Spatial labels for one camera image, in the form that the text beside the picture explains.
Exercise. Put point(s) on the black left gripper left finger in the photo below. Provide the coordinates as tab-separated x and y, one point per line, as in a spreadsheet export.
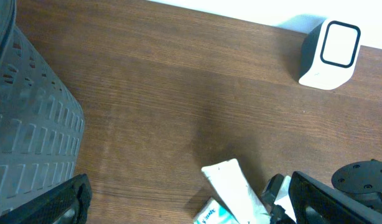
67	203

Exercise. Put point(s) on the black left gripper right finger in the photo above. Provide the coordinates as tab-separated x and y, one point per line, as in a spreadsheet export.
315	202

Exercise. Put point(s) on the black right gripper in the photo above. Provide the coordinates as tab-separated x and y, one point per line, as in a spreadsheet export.
276	195

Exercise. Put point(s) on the white cream tube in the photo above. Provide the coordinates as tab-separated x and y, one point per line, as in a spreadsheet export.
234	190

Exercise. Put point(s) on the teal tissue packet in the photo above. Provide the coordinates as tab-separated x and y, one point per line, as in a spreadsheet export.
214	213

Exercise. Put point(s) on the white barcode scanner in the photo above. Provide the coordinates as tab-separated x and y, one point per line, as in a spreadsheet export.
329	54

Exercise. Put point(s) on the grey plastic mesh basket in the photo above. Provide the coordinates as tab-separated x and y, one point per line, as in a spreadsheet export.
41	122

